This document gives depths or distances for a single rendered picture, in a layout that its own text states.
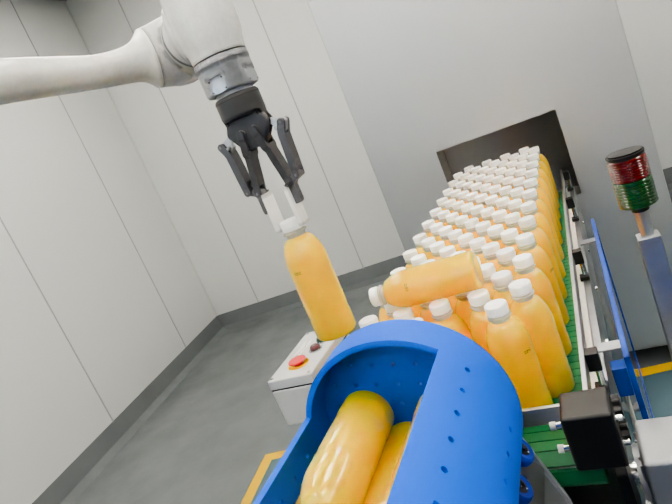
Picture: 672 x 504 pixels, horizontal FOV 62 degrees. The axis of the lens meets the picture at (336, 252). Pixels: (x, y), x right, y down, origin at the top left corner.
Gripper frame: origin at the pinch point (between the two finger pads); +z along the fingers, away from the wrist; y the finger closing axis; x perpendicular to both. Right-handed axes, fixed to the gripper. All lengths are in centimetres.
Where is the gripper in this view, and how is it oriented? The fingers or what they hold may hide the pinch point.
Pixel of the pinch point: (285, 209)
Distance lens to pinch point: 94.8
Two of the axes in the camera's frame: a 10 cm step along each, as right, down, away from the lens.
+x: 3.3, -3.4, 8.8
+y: 8.7, -2.6, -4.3
